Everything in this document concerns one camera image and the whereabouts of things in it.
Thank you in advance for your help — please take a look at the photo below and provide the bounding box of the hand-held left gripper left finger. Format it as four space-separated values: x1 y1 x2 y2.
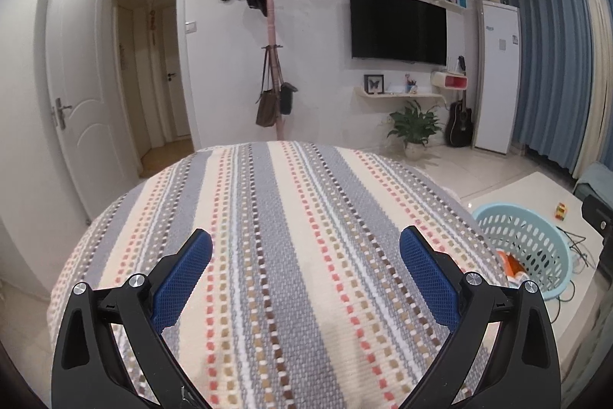
50 228 214 409

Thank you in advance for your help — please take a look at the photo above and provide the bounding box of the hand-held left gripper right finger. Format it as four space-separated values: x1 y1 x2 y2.
399 224 562 409

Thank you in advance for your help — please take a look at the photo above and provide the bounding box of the light blue plastic basket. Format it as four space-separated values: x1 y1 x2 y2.
472 203 572 302

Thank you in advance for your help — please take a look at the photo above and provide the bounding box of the brown shoulder bag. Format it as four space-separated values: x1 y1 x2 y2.
255 47 282 128

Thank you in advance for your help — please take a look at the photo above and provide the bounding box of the striped woven blanket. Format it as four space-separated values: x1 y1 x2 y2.
48 141 514 409

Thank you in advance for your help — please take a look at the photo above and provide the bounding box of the white coffee table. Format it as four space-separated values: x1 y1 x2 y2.
459 171 613 391

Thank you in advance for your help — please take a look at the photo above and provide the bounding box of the green potted plant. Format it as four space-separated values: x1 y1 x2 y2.
385 100 442 159

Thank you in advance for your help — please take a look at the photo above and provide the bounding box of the black guitar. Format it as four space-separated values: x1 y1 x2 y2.
445 99 475 148

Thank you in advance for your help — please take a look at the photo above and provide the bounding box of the black device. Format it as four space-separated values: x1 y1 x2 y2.
581 195 613 247

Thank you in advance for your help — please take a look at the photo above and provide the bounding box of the pink white box shelf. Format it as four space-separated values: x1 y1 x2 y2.
430 71 468 92

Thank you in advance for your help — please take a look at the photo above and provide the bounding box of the white corridor door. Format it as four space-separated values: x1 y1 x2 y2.
160 4 193 140

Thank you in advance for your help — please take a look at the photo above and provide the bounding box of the black small bag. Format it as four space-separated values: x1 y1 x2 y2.
279 82 299 115

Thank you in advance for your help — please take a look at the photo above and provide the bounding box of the white panelled door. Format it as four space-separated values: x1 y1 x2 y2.
44 0 129 219

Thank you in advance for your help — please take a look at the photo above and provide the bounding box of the black flat television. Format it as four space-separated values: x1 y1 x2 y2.
349 0 449 65

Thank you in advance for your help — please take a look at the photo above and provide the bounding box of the blue curtain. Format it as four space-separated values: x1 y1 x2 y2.
487 0 613 181

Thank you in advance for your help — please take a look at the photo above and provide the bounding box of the pink coat rack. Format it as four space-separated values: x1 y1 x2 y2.
249 0 303 142

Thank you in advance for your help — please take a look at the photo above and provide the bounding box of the white low wall shelf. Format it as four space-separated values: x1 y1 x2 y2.
354 85 444 99

